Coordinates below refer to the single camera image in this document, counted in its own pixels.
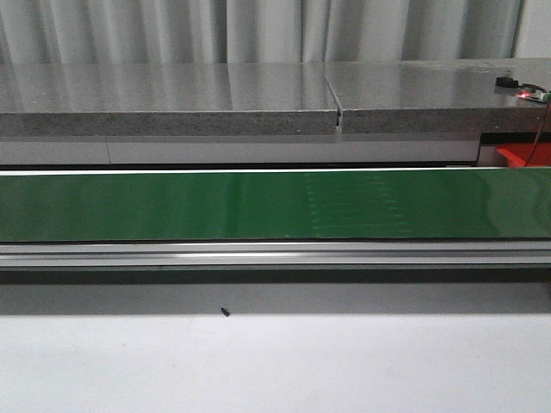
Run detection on grey stone slab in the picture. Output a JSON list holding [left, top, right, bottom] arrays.
[[323, 58, 550, 134], [1, 63, 338, 136]]

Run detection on right grey stone slab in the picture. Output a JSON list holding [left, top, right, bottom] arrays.
[[323, 58, 550, 134]]

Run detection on circuit board with red light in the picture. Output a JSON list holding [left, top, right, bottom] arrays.
[[517, 84, 550, 103]]

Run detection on red plastic bin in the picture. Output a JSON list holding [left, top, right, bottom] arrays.
[[497, 143, 551, 168]]

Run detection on green conveyor belt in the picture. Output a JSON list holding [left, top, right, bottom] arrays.
[[1, 168, 550, 243]]

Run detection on small black device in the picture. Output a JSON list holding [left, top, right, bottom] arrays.
[[495, 77, 519, 89]]

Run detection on left grey stone slab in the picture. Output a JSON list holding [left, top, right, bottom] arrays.
[[1, 63, 338, 136]]

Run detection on thin red wire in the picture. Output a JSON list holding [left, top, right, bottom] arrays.
[[525, 101, 551, 167]]

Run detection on grey pleated curtain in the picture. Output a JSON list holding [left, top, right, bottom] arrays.
[[1, 1, 524, 64]]

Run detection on aluminium conveyor frame rail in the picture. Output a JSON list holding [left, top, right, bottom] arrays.
[[1, 239, 550, 268]]

